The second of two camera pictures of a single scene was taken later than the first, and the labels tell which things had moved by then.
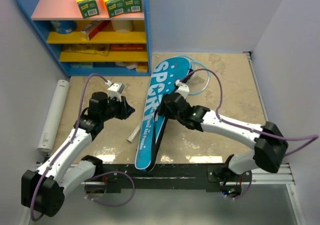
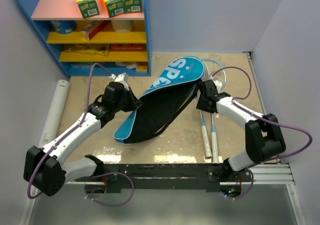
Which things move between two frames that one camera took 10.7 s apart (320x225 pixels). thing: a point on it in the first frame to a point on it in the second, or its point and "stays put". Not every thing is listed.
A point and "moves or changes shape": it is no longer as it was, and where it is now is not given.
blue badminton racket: (134, 133) to (206, 76)
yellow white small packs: (140, 67) stays put
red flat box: (128, 47) stays put
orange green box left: (87, 3) stays put
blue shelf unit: (94, 46) stays put
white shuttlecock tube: (54, 117) stays put
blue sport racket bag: (153, 124) moves or changes shape
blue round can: (64, 27) stays put
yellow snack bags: (102, 49) stays put
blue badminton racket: (200, 78) to (215, 68)
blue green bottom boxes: (85, 65) stays put
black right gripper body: (167, 113) to (201, 104)
